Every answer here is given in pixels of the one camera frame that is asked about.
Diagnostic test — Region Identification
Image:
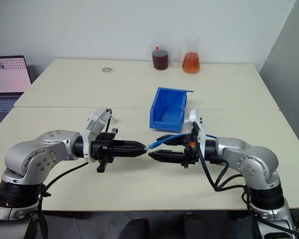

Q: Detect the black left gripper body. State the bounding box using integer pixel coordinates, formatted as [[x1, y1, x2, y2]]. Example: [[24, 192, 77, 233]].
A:
[[91, 128, 119, 173]]

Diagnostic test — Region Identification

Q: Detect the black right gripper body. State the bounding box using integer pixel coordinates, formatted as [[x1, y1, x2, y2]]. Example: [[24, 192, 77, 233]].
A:
[[181, 126, 200, 169]]

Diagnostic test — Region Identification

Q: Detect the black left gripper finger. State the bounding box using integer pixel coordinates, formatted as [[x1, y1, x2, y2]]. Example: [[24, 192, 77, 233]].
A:
[[114, 148, 147, 158], [114, 140, 147, 150]]

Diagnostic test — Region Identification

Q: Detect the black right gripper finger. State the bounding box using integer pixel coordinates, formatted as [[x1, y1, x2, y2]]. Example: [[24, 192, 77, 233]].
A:
[[156, 134, 188, 147], [148, 150, 187, 164]]

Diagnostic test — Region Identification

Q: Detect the blue plastic bin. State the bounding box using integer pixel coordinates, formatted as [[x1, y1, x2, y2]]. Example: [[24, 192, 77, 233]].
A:
[[149, 87, 195, 132]]

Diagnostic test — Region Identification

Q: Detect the flask with orange liquid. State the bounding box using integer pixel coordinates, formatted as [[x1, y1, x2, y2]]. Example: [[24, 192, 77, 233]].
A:
[[181, 37, 201, 74]]

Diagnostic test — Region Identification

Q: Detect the dark rounded shape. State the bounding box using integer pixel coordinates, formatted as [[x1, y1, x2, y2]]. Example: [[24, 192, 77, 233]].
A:
[[125, 217, 150, 239]]

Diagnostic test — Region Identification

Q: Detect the small empty clear beaker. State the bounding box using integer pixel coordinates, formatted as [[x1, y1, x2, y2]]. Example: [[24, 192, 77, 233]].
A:
[[169, 45, 183, 69]]

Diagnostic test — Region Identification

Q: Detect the beaker with dark brown liquid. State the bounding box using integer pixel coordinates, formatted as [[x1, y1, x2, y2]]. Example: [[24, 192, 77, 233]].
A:
[[147, 42, 171, 71]]

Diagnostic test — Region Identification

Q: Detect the open laptop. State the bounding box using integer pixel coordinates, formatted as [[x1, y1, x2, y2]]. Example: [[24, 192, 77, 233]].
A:
[[0, 55, 32, 135]]

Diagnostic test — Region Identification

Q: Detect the grey partition panel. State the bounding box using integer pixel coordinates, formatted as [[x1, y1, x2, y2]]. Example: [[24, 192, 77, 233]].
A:
[[258, 0, 299, 126]]

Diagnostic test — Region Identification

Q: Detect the blue network cable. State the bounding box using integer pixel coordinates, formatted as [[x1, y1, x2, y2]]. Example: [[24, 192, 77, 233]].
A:
[[144, 133, 218, 151]]

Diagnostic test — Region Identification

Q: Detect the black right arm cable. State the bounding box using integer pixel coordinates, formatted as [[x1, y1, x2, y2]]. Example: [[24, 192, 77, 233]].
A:
[[196, 146, 296, 237]]

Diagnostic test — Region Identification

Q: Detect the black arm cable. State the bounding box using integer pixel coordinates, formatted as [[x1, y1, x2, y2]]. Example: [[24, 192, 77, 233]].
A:
[[196, 146, 296, 237], [36, 161, 88, 239]]

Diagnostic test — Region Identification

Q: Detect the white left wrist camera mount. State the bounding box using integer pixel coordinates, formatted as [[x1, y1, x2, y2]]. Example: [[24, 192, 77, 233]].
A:
[[81, 107, 113, 164]]

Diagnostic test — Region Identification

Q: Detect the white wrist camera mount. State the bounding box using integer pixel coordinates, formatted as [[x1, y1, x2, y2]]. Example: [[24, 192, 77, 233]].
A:
[[188, 109, 206, 154], [81, 107, 113, 164]]

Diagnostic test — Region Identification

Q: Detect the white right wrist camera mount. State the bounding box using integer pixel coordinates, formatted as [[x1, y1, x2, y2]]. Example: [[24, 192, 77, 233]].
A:
[[188, 109, 206, 154]]

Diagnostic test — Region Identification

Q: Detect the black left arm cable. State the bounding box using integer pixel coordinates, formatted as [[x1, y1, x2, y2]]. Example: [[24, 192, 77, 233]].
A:
[[36, 161, 88, 239]]

